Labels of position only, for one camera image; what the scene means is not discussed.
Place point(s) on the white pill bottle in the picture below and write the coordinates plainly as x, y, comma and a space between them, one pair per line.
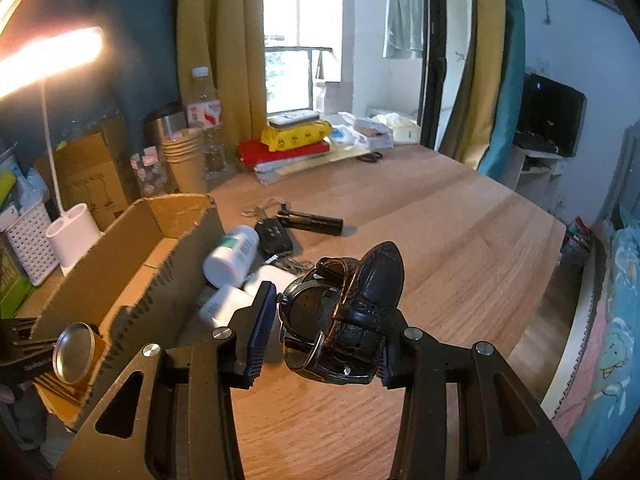
230, 262

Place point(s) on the blue patterned bedding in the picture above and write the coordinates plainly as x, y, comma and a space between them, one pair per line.
603, 399

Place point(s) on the floral glass jar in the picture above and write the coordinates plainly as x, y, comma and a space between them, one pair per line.
151, 173

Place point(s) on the yellow curtain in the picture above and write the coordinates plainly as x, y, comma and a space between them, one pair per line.
227, 36

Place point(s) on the white woven plastic basket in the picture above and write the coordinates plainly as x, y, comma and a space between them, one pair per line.
27, 236

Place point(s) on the black leather wristwatch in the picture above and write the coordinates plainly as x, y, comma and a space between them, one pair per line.
337, 318

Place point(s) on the stainless steel thermos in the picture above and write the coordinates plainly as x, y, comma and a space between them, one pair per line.
161, 124

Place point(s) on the yellow packet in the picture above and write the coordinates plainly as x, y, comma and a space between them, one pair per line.
279, 140

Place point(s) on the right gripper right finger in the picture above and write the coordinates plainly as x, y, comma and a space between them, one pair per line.
466, 414

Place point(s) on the green cardboard box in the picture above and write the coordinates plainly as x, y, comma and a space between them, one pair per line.
15, 284

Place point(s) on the red flat box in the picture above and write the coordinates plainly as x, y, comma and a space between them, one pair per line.
253, 152

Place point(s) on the black car key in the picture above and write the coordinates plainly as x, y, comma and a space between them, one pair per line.
273, 240

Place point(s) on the stack of paper cups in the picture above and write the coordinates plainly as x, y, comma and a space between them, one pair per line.
184, 153

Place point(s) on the white power adapter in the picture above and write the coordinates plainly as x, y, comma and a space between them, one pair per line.
219, 308

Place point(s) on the red tin can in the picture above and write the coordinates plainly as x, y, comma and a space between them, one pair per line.
76, 354

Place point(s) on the hanging light garment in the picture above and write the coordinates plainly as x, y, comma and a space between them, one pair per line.
403, 36

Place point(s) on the teal curtain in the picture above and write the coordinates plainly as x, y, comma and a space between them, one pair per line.
496, 158

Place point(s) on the black flashlight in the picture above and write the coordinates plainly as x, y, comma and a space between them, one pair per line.
310, 222

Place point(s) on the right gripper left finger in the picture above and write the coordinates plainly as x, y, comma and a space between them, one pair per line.
168, 415

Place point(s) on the black television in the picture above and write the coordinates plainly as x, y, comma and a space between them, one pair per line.
551, 117

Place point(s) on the white desk lamp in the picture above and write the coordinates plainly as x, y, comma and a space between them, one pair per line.
74, 232

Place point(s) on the white tv stand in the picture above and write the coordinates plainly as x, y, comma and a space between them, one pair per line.
534, 175

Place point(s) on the clear plastic water bottle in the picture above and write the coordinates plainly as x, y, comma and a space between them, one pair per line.
204, 112

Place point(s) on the black scissors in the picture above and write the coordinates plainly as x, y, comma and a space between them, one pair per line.
371, 157

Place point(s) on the brown lamp packaging box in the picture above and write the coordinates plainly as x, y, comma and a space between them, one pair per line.
96, 170

